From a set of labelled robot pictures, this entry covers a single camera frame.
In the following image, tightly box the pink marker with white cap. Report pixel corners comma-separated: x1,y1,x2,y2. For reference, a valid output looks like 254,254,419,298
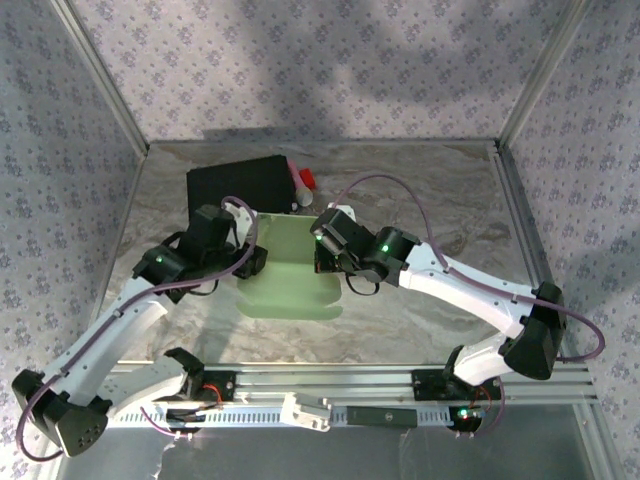
287,159,316,208

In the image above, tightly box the flat black device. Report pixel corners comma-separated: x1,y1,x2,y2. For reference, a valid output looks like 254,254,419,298
346,405,419,429

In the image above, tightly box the circuit board with lights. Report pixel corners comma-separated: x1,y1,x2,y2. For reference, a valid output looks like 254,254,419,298
447,404,494,432

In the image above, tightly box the black cable loop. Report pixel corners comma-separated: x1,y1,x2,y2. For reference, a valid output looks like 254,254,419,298
344,271,382,298

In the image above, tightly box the black case with metal handle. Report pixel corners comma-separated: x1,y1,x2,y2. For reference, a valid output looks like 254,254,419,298
185,154,296,216

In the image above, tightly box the aluminium side rail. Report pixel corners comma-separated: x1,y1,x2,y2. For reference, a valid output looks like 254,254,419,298
492,142,616,480
37,147,151,480

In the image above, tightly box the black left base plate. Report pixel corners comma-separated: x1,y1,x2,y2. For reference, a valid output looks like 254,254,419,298
179,367,236,404

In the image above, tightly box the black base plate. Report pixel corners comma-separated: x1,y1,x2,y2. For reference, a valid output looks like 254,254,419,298
179,367,236,404
410,368,504,401

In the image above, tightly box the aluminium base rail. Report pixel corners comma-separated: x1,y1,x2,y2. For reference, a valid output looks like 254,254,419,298
109,363,599,405

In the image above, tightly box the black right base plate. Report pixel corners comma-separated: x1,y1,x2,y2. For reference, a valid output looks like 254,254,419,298
410,368,504,401

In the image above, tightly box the white slotted cable duct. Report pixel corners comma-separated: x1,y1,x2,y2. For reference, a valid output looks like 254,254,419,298
107,401,484,432

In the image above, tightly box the white plastic bracket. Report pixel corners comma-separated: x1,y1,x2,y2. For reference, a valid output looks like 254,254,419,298
279,391,334,434

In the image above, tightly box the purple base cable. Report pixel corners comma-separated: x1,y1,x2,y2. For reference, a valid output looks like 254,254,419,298
449,379,509,441
139,404,196,441

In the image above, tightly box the aluminium frame post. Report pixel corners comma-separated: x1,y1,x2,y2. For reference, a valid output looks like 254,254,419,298
49,0,151,156
494,0,596,151

